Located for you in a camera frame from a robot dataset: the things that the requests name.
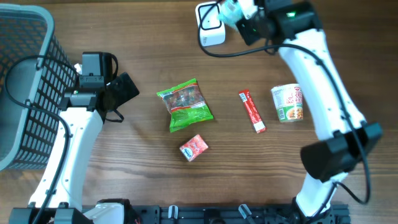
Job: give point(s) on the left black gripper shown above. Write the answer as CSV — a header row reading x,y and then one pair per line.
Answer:
x,y
125,94

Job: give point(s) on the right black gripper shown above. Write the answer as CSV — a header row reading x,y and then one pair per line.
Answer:
x,y
242,25

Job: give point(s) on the light teal snack packet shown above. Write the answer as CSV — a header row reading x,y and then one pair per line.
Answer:
x,y
230,13

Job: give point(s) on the green gummy candy bag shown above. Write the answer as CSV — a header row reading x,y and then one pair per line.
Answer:
x,y
186,105

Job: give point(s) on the cup noodles white green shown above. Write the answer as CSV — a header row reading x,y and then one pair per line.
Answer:
x,y
288,100

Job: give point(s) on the small red snack packet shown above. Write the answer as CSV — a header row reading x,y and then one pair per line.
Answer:
x,y
193,148

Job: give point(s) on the red stick snack packet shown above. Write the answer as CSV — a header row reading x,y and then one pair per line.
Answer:
x,y
252,111

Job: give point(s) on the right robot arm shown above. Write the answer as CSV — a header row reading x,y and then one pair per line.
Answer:
x,y
345,138

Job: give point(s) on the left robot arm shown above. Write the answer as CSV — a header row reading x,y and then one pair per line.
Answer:
x,y
58,197

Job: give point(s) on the white barcode scanner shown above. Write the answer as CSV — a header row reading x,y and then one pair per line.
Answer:
x,y
212,30

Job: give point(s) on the grey plastic mesh basket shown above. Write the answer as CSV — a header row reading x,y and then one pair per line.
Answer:
x,y
35,71

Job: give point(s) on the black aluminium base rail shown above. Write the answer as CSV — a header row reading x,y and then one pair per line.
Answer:
x,y
268,214

